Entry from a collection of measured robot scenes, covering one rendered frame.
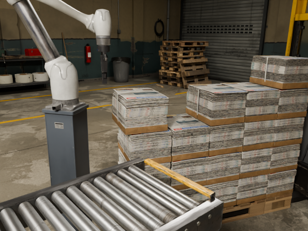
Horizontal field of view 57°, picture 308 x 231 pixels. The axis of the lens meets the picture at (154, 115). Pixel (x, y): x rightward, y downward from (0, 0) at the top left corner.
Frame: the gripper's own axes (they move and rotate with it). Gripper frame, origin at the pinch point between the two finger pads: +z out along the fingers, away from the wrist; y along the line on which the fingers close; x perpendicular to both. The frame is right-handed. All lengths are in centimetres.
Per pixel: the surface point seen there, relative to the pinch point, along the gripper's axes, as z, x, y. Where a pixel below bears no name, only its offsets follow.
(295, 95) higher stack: 15, -142, -20
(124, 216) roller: 37, 12, -93
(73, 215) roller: 37, 29, -86
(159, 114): 21.8, -31.0, -18.8
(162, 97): 10.7, -33.4, -18.3
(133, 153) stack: 47, -14, -19
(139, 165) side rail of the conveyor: 38, -7, -52
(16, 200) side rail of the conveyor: 36, 49, -70
